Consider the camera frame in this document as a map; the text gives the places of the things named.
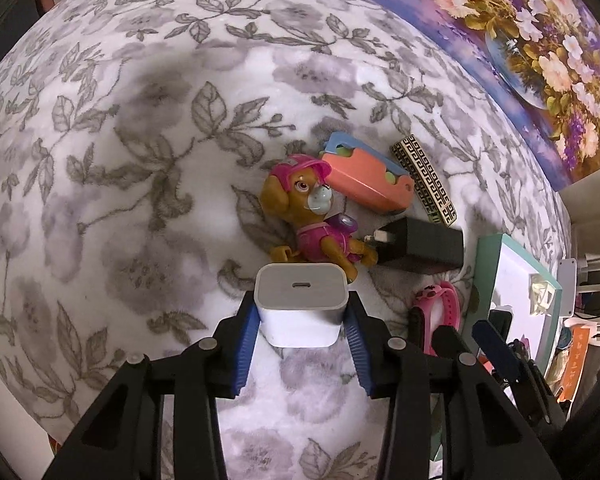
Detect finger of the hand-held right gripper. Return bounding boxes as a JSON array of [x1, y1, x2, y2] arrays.
[[472, 320, 566, 426]]

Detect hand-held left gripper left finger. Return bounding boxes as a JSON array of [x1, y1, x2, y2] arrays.
[[42, 292, 261, 480]]

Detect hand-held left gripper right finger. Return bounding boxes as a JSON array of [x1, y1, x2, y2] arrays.
[[342, 292, 563, 480]]

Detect pink smartwatch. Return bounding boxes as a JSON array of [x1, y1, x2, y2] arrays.
[[409, 281, 465, 358]]

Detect white charger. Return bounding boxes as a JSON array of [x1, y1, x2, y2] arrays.
[[254, 262, 351, 348]]

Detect cream plastic frame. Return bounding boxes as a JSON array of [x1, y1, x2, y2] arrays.
[[529, 274, 556, 313]]

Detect teal tray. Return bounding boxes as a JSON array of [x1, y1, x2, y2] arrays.
[[430, 232, 565, 463]]

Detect dog toy figure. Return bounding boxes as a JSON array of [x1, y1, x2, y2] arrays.
[[261, 155, 379, 283]]

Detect black charger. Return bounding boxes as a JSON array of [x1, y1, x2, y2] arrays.
[[365, 217, 465, 275]]

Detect gold patterned box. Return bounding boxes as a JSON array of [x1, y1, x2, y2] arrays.
[[390, 134, 458, 226]]

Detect orange packet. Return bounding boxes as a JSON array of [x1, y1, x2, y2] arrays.
[[560, 325, 593, 401]]

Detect white rectangular device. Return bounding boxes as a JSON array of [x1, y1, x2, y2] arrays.
[[555, 257, 578, 321]]

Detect white shelf rack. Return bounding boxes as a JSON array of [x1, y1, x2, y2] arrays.
[[575, 255, 600, 341]]

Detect flower painting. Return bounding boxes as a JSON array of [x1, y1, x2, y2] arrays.
[[339, 0, 600, 192]]

